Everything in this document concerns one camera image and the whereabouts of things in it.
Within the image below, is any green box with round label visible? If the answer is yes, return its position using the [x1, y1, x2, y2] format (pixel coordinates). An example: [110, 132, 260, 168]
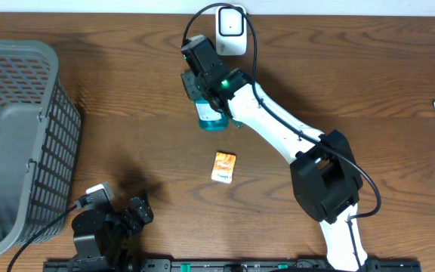
[233, 119, 244, 128]

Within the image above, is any small orange white box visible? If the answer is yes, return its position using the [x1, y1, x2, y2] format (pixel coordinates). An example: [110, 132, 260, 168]
[211, 152, 236, 184]

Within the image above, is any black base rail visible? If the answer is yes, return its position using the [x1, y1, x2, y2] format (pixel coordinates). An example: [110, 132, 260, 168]
[42, 258, 423, 272]

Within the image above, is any black left camera cable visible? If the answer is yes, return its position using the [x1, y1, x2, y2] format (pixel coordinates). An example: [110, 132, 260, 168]
[5, 203, 79, 272]

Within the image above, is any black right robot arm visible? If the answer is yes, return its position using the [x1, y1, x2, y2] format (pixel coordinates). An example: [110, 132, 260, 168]
[181, 35, 368, 271]

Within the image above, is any dark grey plastic basket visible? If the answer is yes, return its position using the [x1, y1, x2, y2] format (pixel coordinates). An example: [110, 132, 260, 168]
[0, 39, 82, 255]

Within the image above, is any white barcode scanner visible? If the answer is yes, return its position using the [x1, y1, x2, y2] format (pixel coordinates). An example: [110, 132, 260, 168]
[215, 5, 247, 56]

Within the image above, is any teal bottle with clear cap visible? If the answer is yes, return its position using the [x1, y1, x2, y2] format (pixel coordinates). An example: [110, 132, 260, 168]
[194, 97, 228, 131]

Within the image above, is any black right camera cable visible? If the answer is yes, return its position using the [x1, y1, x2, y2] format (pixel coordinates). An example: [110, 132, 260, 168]
[181, 2, 383, 272]

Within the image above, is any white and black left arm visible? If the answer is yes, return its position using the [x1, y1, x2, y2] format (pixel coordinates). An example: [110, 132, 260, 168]
[66, 189, 154, 272]

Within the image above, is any black camera cable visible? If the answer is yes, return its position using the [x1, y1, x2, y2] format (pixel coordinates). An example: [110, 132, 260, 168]
[5, 203, 79, 272]
[181, 2, 383, 272]

